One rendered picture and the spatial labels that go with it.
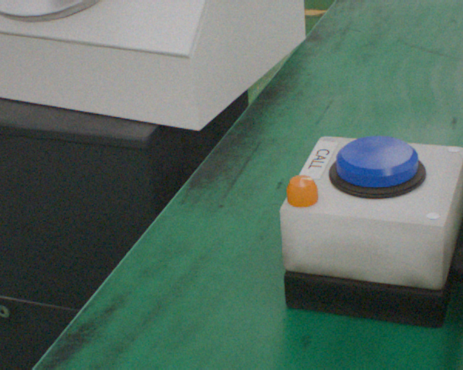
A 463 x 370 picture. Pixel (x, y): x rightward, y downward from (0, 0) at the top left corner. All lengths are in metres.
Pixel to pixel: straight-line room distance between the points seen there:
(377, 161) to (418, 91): 0.25
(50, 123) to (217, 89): 0.13
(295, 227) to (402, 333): 0.07
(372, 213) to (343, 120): 0.23
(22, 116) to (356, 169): 0.34
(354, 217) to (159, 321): 0.12
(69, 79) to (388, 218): 0.34
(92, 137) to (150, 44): 0.09
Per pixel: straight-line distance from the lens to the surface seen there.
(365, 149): 0.48
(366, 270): 0.47
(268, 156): 0.63
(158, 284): 0.52
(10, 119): 0.74
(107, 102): 0.71
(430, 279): 0.46
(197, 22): 0.66
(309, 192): 0.46
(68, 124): 0.72
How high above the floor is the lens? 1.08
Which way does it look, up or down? 30 degrees down
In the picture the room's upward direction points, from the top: 5 degrees counter-clockwise
